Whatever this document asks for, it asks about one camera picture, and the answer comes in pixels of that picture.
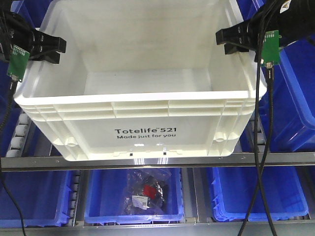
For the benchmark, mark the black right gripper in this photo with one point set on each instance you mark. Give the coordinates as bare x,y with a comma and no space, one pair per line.
273,15

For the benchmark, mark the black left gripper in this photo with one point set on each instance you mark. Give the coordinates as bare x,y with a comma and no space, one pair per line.
15,30

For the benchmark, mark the white plastic tote crate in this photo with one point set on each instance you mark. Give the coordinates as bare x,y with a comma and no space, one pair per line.
141,79

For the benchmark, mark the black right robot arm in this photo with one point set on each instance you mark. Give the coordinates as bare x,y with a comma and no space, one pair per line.
302,20

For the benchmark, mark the green left circuit board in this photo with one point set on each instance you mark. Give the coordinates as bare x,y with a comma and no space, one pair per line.
18,61

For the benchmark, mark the green circuit board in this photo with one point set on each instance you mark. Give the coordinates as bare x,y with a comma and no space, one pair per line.
18,61
271,48

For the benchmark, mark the green right circuit board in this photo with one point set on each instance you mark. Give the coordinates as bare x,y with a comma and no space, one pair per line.
271,48

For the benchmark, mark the blue bin upper right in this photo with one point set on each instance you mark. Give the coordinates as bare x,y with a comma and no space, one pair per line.
294,99

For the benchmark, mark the right white roller track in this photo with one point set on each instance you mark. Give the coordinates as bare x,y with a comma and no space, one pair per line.
261,138

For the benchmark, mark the white roller track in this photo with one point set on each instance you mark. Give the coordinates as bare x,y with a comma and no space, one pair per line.
17,143
261,138

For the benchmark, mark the left white roller track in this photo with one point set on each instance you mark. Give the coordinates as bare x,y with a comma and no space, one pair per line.
17,143

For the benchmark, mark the blue bin lower left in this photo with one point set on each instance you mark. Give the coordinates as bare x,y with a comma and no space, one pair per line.
43,197

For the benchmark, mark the blue bin lower middle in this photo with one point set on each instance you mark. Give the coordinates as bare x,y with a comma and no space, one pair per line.
105,193

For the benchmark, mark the clear bag of parts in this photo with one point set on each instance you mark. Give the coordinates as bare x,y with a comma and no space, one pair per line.
145,192

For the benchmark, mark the steel shelf front rail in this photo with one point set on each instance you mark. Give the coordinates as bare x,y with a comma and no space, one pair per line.
58,163

